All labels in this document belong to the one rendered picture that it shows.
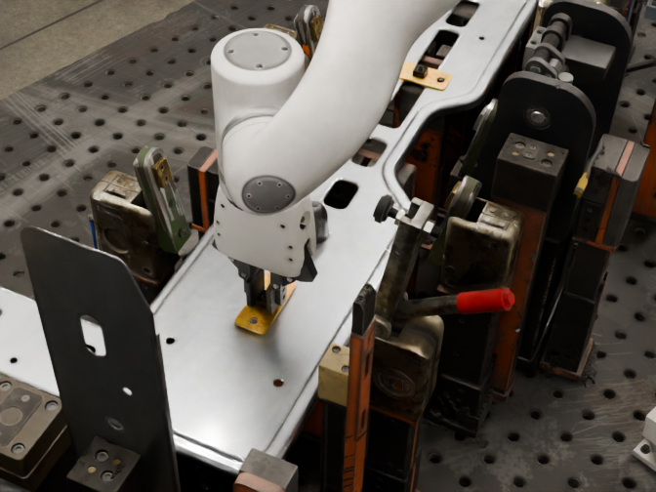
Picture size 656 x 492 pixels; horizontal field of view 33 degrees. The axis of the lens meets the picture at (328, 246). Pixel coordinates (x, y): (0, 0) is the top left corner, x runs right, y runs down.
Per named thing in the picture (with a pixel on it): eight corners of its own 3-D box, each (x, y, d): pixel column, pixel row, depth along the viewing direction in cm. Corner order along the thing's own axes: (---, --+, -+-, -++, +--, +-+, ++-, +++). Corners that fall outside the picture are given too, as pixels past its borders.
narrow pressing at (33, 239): (81, 463, 110) (20, 215, 85) (183, 508, 107) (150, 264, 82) (77, 468, 109) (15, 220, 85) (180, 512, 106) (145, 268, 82)
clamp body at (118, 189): (137, 335, 160) (107, 150, 135) (209, 363, 157) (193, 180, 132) (102, 380, 154) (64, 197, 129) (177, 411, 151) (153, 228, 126)
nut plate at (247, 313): (267, 272, 127) (267, 266, 126) (298, 283, 126) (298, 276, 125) (232, 323, 122) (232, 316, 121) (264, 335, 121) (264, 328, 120)
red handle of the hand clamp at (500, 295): (382, 290, 117) (513, 275, 108) (391, 306, 118) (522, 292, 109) (366, 317, 115) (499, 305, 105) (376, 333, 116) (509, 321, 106)
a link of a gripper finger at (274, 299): (305, 262, 119) (305, 303, 124) (277, 252, 120) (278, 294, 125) (292, 281, 117) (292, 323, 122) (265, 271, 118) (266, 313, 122)
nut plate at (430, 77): (386, 75, 154) (387, 67, 153) (396, 60, 157) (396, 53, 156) (443, 92, 152) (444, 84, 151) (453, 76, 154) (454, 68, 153)
